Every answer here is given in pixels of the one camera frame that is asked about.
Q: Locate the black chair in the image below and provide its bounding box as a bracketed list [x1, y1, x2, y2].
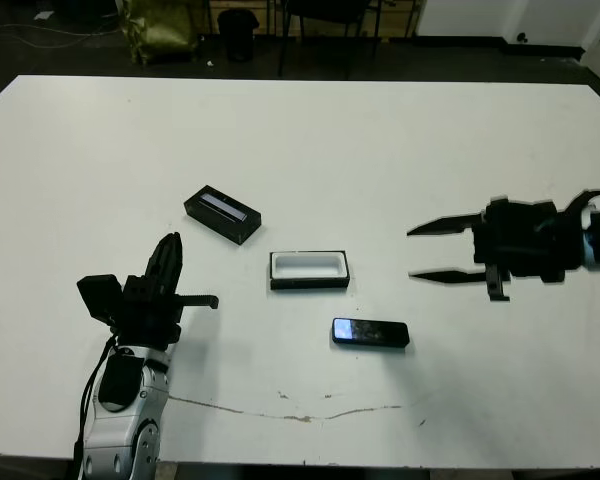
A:
[278, 0, 381, 80]

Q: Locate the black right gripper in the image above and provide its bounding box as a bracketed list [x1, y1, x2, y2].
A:
[407, 199, 589, 303]

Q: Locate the black box lid with print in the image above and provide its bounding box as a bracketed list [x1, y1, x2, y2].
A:
[183, 185, 262, 247]

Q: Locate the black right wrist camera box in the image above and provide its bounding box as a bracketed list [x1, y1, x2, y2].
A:
[488, 198, 556, 236]

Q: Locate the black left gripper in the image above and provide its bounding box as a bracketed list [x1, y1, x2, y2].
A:
[109, 232, 220, 350]

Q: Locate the black waste bin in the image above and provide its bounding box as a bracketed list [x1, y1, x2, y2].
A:
[217, 9, 260, 64]

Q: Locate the white floor cable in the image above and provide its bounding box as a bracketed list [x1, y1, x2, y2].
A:
[0, 13, 126, 50]

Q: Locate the black box with white insert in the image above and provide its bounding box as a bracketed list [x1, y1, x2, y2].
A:
[268, 248, 352, 292]

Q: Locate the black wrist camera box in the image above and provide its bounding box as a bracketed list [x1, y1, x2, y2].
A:
[76, 274, 127, 327]
[488, 198, 556, 236]

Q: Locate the yellow-green bag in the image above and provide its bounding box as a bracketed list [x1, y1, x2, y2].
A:
[119, 0, 201, 66]

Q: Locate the black slim camera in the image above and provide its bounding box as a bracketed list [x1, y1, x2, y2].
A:
[330, 317, 410, 352]

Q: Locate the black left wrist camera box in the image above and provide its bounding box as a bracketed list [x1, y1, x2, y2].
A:
[76, 274, 127, 327]

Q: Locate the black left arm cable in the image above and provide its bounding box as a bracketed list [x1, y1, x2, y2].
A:
[71, 333, 120, 469]

